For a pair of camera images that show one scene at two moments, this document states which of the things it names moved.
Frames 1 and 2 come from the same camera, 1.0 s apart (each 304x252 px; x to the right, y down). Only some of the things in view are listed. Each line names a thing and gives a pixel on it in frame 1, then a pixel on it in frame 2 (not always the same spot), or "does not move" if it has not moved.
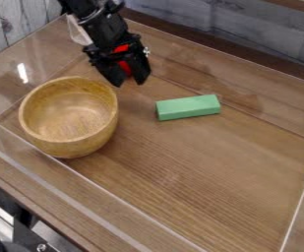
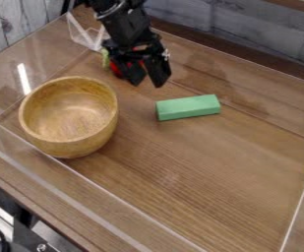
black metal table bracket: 25,236 does not move
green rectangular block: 186,107 does not move
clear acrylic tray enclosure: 215,183 does not move
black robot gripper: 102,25 -> 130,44
